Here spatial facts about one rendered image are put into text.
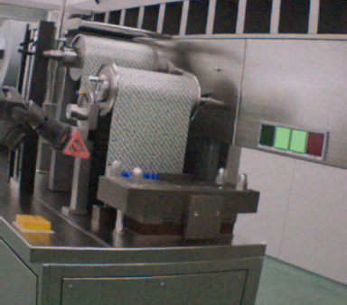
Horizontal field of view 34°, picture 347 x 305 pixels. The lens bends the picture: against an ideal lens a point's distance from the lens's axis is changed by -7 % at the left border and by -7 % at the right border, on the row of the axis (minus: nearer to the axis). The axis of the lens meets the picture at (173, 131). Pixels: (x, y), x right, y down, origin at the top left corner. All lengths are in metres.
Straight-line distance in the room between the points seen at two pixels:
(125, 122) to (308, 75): 0.50
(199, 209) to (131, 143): 0.27
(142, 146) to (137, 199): 0.25
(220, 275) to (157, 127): 0.44
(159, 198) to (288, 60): 0.47
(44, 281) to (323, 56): 0.84
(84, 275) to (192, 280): 0.30
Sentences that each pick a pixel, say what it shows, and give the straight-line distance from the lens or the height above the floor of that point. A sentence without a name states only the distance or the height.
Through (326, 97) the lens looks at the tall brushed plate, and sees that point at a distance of 1.40.
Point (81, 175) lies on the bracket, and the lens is 1.63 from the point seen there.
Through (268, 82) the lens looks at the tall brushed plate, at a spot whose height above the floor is 1.32.
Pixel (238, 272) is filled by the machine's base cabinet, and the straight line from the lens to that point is 1.56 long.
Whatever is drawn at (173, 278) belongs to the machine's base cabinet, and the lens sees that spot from 1.44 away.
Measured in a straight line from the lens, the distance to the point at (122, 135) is 1.57.
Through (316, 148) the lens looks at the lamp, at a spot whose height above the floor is 1.18.
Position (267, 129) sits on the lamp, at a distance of 1.54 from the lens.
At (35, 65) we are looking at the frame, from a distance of 1.81.
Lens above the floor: 1.24
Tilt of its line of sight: 3 degrees down
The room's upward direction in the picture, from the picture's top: 7 degrees clockwise
